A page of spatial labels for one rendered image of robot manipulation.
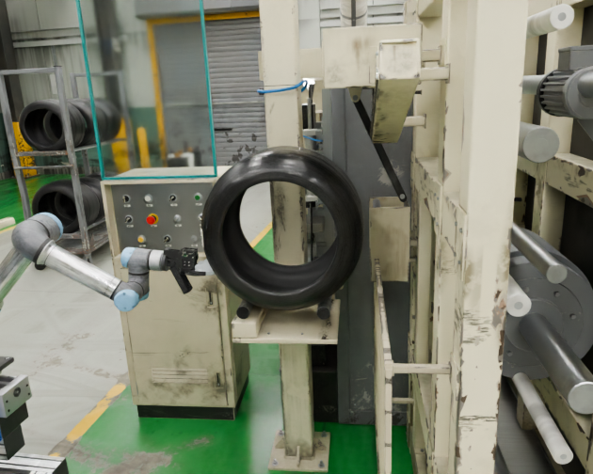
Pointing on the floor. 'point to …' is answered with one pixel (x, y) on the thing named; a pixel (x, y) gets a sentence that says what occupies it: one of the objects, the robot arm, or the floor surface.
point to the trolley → (93, 212)
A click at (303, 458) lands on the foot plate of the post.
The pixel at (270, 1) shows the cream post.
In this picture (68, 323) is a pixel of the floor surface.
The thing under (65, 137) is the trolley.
